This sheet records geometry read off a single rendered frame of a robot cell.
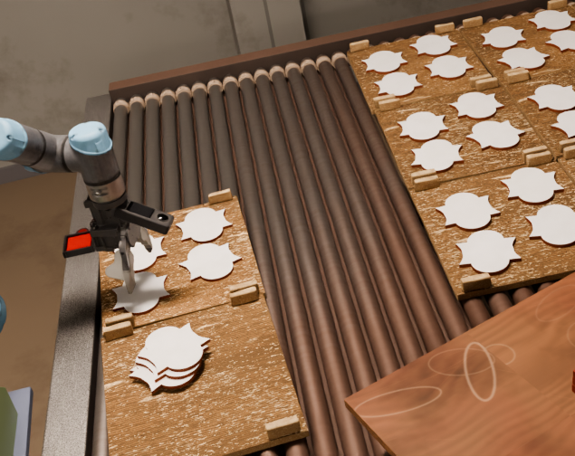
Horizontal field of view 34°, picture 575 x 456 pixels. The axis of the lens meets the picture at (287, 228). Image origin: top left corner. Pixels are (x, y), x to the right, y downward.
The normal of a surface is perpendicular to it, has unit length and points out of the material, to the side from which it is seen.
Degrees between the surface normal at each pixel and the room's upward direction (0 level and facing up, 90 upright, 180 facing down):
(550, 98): 0
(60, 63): 90
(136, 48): 90
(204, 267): 0
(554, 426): 0
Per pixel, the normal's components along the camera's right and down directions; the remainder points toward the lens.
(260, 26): 0.18, 0.53
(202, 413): -0.17, -0.81
